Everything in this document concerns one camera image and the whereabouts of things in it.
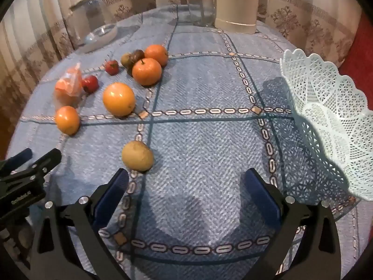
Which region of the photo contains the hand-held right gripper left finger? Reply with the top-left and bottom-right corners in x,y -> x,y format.
29,168 -> 130,280

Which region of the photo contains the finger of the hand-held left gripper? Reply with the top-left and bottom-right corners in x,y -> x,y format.
0,148 -> 32,173
6,148 -> 62,186

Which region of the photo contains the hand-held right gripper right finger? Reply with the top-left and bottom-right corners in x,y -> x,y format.
243,168 -> 341,280

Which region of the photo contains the yellow-brown round fruit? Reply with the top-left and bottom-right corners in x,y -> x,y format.
121,140 -> 154,172

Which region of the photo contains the plastic bag of oranges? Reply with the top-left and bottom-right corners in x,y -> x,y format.
54,62 -> 83,108

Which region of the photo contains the red tomato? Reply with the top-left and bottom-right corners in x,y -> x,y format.
105,60 -> 120,76
82,75 -> 100,94

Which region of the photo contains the large orange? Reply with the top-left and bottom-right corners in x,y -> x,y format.
103,82 -> 137,117

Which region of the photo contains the light blue lattice basket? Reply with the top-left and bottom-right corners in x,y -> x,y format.
280,48 -> 373,202

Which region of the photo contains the orange with stem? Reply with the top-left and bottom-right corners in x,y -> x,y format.
132,58 -> 162,86

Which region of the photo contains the dark brown passion fruit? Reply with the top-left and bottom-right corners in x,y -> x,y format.
130,49 -> 145,65

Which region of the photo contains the blue plaid tablecloth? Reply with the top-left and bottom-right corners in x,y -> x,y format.
6,4 -> 373,280

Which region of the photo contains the glass electric kettle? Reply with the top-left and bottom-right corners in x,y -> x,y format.
68,0 -> 118,53

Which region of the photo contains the red quilted sofa cover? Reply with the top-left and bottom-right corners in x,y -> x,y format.
339,9 -> 373,79

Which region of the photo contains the beige thermos flask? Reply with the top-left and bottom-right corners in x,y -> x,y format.
214,0 -> 271,35

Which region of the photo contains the glass bottle with pink sleeve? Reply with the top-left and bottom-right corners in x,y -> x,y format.
181,0 -> 218,27

